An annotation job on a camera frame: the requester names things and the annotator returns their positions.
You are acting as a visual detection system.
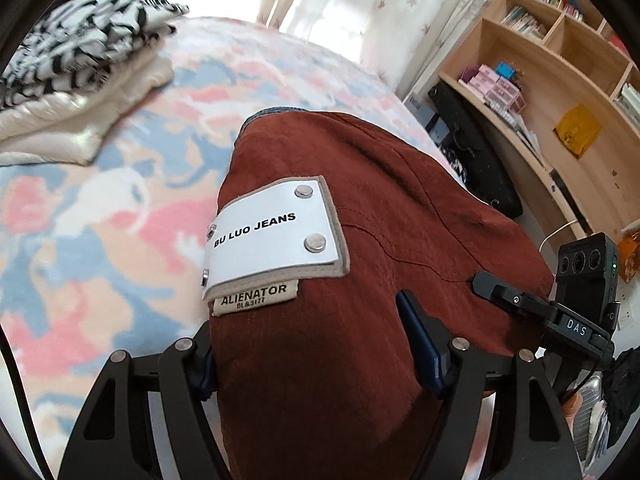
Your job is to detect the yellow cloth on shelf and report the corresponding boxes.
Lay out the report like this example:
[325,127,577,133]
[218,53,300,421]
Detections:
[553,104,602,159]

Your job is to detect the black white lettered folded garment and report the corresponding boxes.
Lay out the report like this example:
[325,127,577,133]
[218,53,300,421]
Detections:
[1,0,190,110]

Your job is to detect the person's hand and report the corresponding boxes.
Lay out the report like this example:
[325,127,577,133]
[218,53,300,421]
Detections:
[562,392,582,430]

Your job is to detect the pink storage boxes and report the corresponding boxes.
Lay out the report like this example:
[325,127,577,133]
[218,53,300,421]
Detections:
[458,64,526,113]

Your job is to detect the books on shelf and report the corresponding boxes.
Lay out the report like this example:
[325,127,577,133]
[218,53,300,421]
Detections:
[499,0,585,42]

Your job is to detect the white cable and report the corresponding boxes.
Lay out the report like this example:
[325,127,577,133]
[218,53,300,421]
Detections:
[538,219,582,254]

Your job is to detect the denim and rust jacket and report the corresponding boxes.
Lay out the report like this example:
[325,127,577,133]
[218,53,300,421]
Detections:
[210,110,553,479]

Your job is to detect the pastel patchwork bed cover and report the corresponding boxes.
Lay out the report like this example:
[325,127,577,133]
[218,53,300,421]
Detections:
[1,18,436,469]

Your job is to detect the white folded puffer coat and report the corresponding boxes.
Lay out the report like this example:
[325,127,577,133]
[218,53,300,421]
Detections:
[1,49,174,167]

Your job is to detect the black white patterned hanging cloth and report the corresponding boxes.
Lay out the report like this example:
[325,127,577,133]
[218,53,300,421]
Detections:
[427,81,523,219]

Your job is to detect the wooden bookshelf desk unit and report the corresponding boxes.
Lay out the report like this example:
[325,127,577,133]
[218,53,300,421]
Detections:
[412,0,639,248]

